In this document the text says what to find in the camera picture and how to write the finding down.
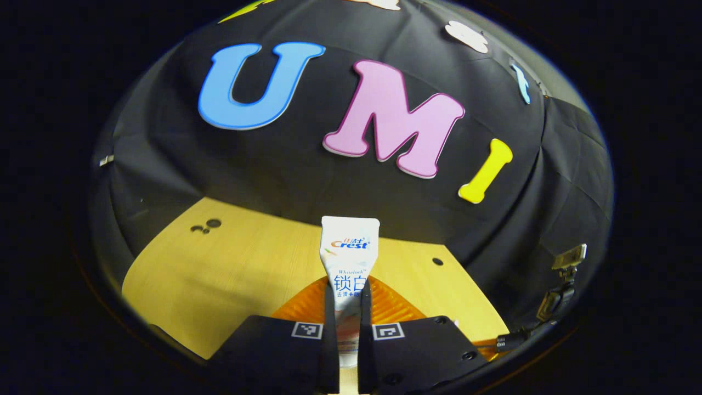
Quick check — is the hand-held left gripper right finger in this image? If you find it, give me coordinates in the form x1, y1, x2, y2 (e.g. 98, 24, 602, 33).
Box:
356, 277, 489, 395

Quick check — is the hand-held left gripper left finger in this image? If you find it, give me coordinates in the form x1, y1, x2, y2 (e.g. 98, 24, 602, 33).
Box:
211, 277, 341, 395

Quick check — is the white toothpaste tube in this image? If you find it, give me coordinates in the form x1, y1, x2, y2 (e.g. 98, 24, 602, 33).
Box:
320, 216, 381, 368

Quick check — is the wooden desktop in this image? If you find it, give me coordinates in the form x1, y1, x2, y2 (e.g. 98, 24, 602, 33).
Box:
122, 197, 511, 395

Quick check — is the black backdrop cloth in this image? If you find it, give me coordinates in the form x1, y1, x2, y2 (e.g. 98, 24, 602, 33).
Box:
90, 0, 615, 352

